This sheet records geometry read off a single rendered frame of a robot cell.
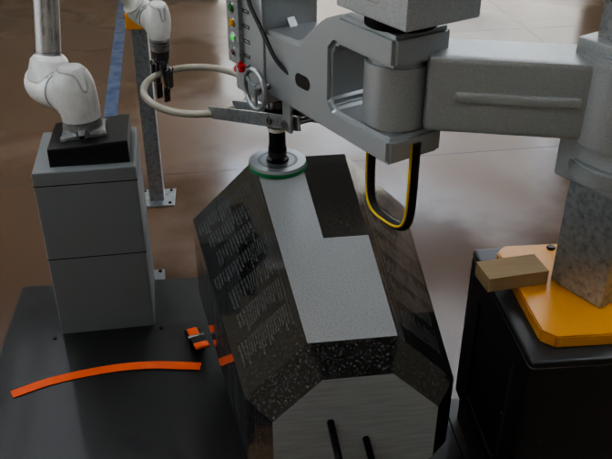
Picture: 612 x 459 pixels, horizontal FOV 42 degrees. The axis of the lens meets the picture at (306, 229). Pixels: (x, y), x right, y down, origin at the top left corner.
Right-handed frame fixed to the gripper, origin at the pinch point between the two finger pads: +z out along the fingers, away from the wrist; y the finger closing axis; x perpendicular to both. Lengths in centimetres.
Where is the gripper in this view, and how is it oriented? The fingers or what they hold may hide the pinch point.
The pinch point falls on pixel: (163, 93)
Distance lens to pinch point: 369.6
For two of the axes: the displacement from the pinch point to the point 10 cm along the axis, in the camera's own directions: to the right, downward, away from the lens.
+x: 6.6, -4.1, 6.3
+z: -0.4, 8.2, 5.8
